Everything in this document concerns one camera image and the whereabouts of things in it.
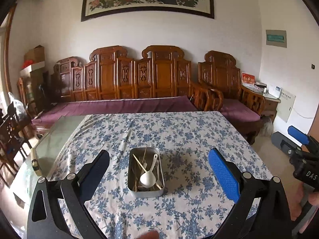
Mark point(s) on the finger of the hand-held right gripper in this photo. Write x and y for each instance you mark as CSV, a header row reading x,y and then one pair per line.
x,y
297,134
284,142

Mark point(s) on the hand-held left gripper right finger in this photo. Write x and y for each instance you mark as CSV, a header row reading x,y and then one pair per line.
x,y
224,174

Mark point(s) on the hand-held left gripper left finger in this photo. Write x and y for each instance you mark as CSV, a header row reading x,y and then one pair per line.
x,y
97,169

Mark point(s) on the white ceramic spoon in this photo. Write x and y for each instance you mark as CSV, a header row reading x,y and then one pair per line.
x,y
147,179

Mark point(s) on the metal tin box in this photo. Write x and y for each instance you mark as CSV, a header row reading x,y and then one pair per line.
x,y
145,194

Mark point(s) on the person's right hand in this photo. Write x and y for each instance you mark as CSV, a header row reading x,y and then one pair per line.
x,y
314,198

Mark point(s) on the brown board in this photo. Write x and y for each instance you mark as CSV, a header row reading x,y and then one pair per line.
x,y
314,129

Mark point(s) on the translucent plastic bag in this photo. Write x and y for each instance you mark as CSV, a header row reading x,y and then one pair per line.
x,y
266,127

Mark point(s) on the white electrical panel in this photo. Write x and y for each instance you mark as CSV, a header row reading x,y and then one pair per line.
x,y
286,105

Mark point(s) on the wooden side table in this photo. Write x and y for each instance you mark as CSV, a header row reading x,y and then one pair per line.
x,y
270,107

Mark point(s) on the white desk device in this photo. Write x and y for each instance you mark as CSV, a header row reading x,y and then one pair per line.
x,y
276,90

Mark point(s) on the small dark box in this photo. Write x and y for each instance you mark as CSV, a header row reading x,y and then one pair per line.
x,y
261,86

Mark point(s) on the blue floral tablecloth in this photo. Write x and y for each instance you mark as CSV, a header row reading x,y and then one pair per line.
x,y
174,134

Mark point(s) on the purple sofa cushion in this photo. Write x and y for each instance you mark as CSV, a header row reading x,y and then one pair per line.
x,y
112,107

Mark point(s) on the red card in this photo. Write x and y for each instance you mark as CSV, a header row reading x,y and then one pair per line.
x,y
248,79

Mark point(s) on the dark wooden chair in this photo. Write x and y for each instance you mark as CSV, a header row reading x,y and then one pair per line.
x,y
12,134

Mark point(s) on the carved wooden armchair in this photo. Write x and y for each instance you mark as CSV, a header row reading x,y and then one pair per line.
x,y
219,74

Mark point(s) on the dark wooden cabinet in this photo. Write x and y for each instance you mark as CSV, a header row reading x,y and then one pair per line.
x,y
35,89

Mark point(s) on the clear plastic bag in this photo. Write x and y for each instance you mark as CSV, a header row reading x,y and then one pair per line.
x,y
17,104

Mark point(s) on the carved wooden sofa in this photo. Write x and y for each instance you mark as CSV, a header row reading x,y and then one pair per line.
x,y
159,79

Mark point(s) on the white box with red flowers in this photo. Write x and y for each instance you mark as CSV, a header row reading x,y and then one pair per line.
x,y
32,68

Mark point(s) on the brown cardboard box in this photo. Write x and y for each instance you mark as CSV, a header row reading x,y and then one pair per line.
x,y
35,54

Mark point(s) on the grey wall box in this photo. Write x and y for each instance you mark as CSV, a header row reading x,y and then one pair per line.
x,y
276,38

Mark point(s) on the wooden door frame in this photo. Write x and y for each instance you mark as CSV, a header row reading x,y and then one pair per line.
x,y
8,42

